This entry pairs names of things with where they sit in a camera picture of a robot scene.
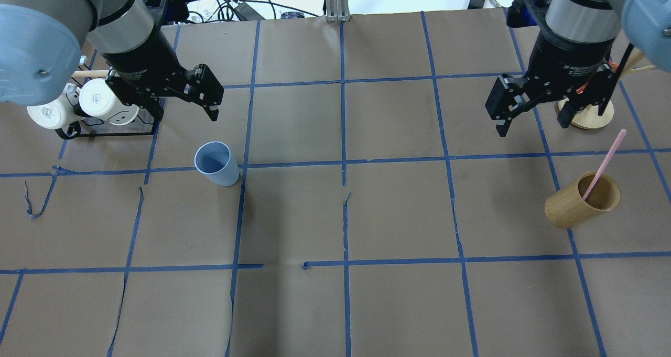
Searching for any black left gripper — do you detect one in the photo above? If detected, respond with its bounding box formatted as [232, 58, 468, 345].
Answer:
[102, 32, 224, 122]

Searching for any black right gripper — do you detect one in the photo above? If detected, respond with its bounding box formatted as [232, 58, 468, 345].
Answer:
[485, 32, 614, 137]

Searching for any light blue plastic cup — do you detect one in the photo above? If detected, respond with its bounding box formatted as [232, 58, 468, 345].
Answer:
[194, 140, 240, 187]

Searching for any pink chopstick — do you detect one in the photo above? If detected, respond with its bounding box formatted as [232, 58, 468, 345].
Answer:
[582, 128, 627, 202]

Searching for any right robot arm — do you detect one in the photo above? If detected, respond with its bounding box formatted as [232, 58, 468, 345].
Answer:
[485, 0, 670, 137]

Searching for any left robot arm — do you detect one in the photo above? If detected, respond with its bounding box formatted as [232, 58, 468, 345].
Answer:
[1, 0, 224, 121]

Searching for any wooden cup tree stand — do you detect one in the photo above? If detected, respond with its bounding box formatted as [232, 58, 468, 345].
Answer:
[556, 44, 657, 130]

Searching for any orange cup on stand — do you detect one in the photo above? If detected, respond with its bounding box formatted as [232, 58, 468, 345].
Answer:
[576, 59, 619, 94]

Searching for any bamboo chopstick holder cup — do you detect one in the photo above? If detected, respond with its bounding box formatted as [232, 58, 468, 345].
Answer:
[544, 171, 621, 230]

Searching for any white mug near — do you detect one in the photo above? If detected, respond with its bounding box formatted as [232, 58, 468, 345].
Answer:
[79, 78, 139, 126]

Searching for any white mug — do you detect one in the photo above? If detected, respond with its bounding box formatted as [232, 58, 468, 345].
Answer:
[79, 78, 139, 126]
[26, 84, 85, 130]

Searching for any white mug far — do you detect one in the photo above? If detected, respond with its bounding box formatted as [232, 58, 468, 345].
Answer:
[26, 84, 85, 130]

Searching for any wooden rack handle rod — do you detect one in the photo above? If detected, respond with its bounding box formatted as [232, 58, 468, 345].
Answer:
[71, 69, 111, 78]

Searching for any black wire mug rack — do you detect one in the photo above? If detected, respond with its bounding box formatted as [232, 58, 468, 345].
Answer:
[53, 56, 160, 140]

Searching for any aluminium frame post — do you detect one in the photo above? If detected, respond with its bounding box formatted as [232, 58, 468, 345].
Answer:
[325, 0, 351, 23]

